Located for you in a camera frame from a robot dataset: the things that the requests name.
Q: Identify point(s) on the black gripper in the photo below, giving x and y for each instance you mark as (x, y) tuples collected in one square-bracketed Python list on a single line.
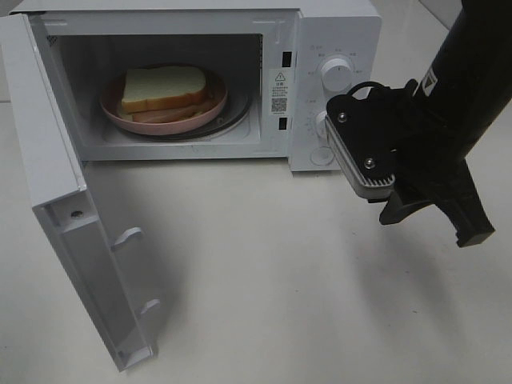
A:
[(430, 138)]

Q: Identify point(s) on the round door release button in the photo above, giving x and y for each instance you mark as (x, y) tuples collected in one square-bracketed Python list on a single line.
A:
[(322, 156)]

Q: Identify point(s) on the white timer knob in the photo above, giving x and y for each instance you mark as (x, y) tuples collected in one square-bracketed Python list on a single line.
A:
[(320, 124)]

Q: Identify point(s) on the white bread slice top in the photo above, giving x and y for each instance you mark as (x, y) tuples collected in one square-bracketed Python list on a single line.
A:
[(162, 88)]

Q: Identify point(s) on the pink round plate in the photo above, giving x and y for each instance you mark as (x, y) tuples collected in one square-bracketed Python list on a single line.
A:
[(164, 100)]

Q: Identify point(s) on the white microwave door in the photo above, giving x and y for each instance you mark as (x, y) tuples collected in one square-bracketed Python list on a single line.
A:
[(61, 200)]

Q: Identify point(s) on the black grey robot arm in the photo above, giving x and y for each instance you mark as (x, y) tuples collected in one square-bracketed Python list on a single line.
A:
[(476, 51)]

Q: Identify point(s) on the upper white power knob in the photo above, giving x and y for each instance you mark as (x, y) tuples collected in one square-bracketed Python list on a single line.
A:
[(336, 73)]

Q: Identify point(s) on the white warning label sticker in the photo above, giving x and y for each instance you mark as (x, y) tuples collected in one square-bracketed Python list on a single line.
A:
[(280, 89)]

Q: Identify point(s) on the glass microwave turntable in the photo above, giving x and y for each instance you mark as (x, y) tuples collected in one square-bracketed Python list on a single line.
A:
[(226, 115)]

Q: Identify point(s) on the white microwave oven body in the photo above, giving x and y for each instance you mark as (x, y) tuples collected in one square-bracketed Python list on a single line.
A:
[(96, 41)]

